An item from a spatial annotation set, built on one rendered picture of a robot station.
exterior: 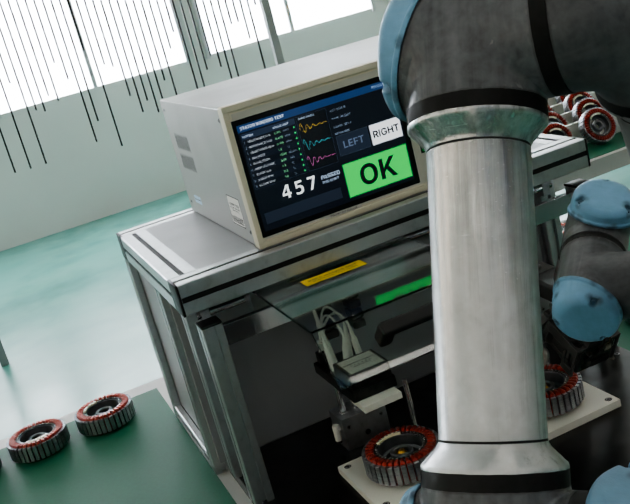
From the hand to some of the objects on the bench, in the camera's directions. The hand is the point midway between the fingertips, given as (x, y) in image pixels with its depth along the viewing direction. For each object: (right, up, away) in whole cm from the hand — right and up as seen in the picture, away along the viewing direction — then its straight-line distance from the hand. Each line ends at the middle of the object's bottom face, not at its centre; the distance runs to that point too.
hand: (549, 370), depth 135 cm
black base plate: (-10, -12, +2) cm, 16 cm away
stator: (-21, -13, -4) cm, 25 cm away
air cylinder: (-26, -12, +10) cm, 30 cm away
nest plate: (-21, -14, -3) cm, 25 cm away
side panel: (-54, -16, +28) cm, 62 cm away
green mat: (-76, -29, +3) cm, 81 cm away
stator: (0, -5, +4) cm, 6 cm away
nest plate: (+1, -6, +4) cm, 8 cm away
